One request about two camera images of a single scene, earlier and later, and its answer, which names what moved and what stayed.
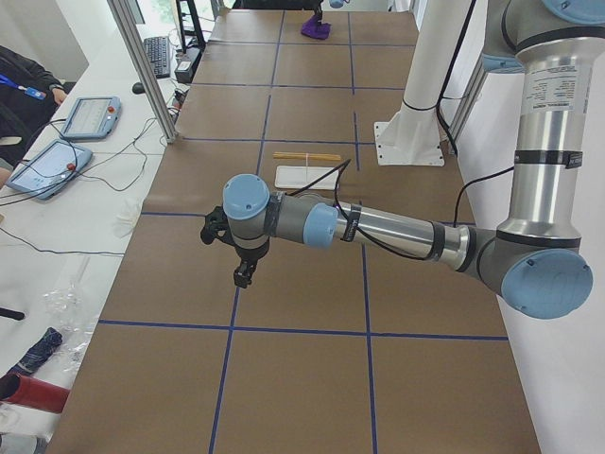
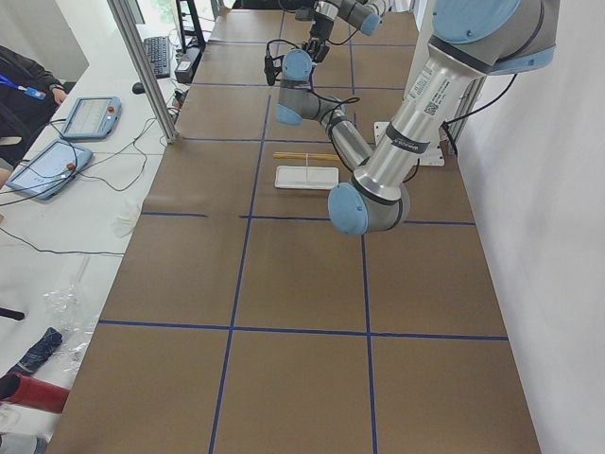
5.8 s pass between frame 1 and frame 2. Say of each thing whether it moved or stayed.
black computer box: stayed
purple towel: moved
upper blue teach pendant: stayed
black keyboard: stayed
